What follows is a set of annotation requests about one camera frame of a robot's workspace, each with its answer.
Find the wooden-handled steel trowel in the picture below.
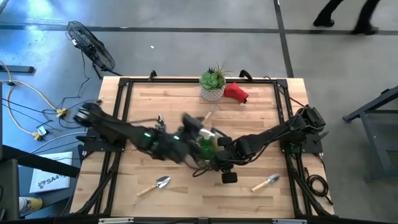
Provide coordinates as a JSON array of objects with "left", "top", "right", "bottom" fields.
[
  {"left": 136, "top": 175, "right": 172, "bottom": 198},
  {"left": 250, "top": 173, "right": 280, "bottom": 194}
]

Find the red gardening glove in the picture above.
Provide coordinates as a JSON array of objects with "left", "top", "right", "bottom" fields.
[{"left": 223, "top": 82, "right": 250, "bottom": 105}]

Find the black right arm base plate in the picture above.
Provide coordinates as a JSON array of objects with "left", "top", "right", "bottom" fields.
[{"left": 279, "top": 130, "right": 325, "bottom": 156}]

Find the black floor fan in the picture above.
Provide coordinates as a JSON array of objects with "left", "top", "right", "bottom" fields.
[{"left": 65, "top": 20, "right": 124, "bottom": 79}]

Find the coiled black cable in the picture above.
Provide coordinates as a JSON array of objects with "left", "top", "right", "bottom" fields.
[{"left": 303, "top": 166, "right": 334, "bottom": 207}]

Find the black floor bar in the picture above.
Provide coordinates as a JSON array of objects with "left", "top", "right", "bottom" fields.
[{"left": 0, "top": 65, "right": 35, "bottom": 75}]

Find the yellow floor cable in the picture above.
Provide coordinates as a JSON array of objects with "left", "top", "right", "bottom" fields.
[{"left": 0, "top": 60, "right": 68, "bottom": 141}]

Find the succulent in white patterned pot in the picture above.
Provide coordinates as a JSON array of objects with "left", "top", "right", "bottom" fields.
[{"left": 198, "top": 60, "right": 231, "bottom": 103}]

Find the person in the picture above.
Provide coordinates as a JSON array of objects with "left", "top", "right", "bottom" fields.
[{"left": 312, "top": 0, "right": 382, "bottom": 36}]

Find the white frame bracket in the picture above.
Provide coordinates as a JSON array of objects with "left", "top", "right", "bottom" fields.
[
  {"left": 98, "top": 217, "right": 135, "bottom": 224},
  {"left": 272, "top": 218, "right": 308, "bottom": 224}
]

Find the grey metal bench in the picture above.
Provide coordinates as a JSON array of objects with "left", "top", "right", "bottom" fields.
[{"left": 342, "top": 85, "right": 398, "bottom": 184}]

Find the white printed box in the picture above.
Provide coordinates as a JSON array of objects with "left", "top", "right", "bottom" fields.
[{"left": 29, "top": 151, "right": 74, "bottom": 194}]

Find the wooden-handled hand rake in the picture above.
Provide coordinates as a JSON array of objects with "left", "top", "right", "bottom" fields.
[{"left": 202, "top": 103, "right": 221, "bottom": 126}]

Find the yellow grey cable plug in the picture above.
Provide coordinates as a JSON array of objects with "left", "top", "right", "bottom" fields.
[{"left": 32, "top": 125, "right": 50, "bottom": 141}]

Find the black floor cable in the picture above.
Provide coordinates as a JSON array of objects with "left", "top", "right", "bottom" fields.
[{"left": 40, "top": 51, "right": 100, "bottom": 131}]

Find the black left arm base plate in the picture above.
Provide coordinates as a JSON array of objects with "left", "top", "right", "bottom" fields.
[{"left": 75, "top": 127, "right": 127, "bottom": 154}]

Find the white floor cable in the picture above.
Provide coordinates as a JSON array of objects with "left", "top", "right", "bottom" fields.
[{"left": 29, "top": 131, "right": 88, "bottom": 156}]

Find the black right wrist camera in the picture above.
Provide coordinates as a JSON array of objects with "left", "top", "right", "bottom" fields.
[{"left": 221, "top": 171, "right": 239, "bottom": 185}]

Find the yellow white can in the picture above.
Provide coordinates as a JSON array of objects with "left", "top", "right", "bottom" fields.
[{"left": 18, "top": 196, "right": 44, "bottom": 215}]

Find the green plastic spray bottle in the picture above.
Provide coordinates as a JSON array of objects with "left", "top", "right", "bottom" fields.
[{"left": 198, "top": 128, "right": 220, "bottom": 160}]

